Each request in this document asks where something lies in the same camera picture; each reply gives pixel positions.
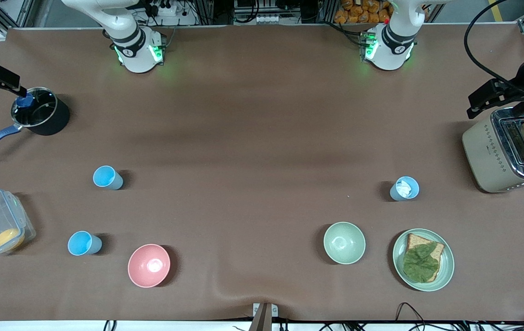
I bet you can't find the blue cup holding white tissue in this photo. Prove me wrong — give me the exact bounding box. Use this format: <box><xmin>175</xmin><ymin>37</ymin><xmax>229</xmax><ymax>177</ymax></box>
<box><xmin>390</xmin><ymin>176</ymin><xmax>420</xmax><ymax>202</ymax></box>

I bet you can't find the blue plastic cup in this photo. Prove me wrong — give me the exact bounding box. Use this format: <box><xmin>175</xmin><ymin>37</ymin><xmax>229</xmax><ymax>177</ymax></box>
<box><xmin>67</xmin><ymin>231</ymin><xmax>103</xmax><ymax>256</ymax></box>
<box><xmin>92</xmin><ymin>165</ymin><xmax>124</xmax><ymax>190</ymax></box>

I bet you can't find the beige and chrome toaster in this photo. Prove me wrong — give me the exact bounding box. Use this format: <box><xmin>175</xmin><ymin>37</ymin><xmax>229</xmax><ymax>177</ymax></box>
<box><xmin>462</xmin><ymin>107</ymin><xmax>524</xmax><ymax>194</ymax></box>

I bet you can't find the bag of orange snacks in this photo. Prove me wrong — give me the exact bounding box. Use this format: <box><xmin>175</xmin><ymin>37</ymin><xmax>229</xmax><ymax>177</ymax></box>
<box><xmin>334</xmin><ymin>0</ymin><xmax>391</xmax><ymax>24</ymax></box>

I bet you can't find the brown bread slice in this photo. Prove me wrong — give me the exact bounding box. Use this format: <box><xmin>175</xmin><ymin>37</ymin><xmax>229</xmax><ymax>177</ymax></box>
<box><xmin>403</xmin><ymin>233</ymin><xmax>445</xmax><ymax>283</ymax></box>

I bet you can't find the orange round food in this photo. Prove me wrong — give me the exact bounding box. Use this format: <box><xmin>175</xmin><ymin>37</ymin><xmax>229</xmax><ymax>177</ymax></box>
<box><xmin>0</xmin><ymin>228</ymin><xmax>25</xmax><ymax>251</ymax></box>

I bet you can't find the pale green plate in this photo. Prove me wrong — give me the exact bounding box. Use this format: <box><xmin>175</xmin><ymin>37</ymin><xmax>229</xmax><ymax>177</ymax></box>
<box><xmin>392</xmin><ymin>228</ymin><xmax>455</xmax><ymax>292</ymax></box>

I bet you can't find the green lettuce leaf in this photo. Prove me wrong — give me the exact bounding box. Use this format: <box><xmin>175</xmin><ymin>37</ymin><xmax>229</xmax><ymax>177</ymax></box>
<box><xmin>403</xmin><ymin>243</ymin><xmax>441</xmax><ymax>282</ymax></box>

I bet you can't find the white power strip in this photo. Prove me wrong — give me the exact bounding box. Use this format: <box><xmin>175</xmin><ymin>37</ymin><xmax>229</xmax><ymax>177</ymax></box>
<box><xmin>149</xmin><ymin>0</ymin><xmax>198</xmax><ymax>26</ymax></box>

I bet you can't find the pale green bowl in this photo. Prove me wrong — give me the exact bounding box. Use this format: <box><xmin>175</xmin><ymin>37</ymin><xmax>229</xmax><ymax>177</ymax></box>
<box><xmin>323</xmin><ymin>222</ymin><xmax>366</xmax><ymax>265</ymax></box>

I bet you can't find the pink bowl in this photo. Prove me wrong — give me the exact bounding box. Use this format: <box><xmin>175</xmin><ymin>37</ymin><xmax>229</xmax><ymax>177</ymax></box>
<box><xmin>127</xmin><ymin>244</ymin><xmax>171</xmax><ymax>289</ymax></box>

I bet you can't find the brown table mat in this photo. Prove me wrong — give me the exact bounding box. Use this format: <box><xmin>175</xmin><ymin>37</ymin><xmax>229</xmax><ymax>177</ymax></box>
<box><xmin>0</xmin><ymin>23</ymin><xmax>524</xmax><ymax>322</ymax></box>

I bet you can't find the thick black cable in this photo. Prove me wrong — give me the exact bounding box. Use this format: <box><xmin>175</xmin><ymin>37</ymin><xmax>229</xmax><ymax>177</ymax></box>
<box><xmin>463</xmin><ymin>0</ymin><xmax>524</xmax><ymax>92</ymax></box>

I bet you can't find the black pot with blue handle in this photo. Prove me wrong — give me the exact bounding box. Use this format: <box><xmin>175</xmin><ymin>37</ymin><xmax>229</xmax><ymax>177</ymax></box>
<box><xmin>0</xmin><ymin>86</ymin><xmax>70</xmax><ymax>158</ymax></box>

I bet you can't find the thin black looped cable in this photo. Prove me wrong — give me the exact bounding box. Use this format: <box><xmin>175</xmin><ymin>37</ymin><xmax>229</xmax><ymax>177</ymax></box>
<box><xmin>396</xmin><ymin>302</ymin><xmax>429</xmax><ymax>322</ymax></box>

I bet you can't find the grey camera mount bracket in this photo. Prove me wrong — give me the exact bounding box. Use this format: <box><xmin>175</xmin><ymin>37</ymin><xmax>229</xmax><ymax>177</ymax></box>
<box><xmin>249</xmin><ymin>302</ymin><xmax>279</xmax><ymax>331</ymax></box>

